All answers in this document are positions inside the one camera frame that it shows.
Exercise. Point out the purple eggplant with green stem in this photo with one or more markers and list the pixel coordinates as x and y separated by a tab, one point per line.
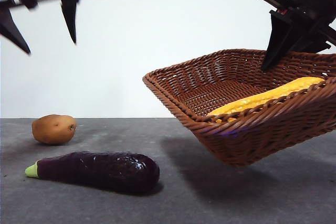
105	171

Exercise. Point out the brown potato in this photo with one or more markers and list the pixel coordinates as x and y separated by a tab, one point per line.
52	129

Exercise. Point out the yellow corn cob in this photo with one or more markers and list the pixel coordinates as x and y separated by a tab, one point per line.
262	100

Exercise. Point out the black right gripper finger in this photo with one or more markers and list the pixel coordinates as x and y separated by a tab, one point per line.
279	40
313	41

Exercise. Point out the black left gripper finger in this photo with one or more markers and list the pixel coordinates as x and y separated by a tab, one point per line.
11	31
69	16

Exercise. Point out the brown wicker basket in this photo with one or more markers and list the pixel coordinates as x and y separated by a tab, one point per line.
262	140

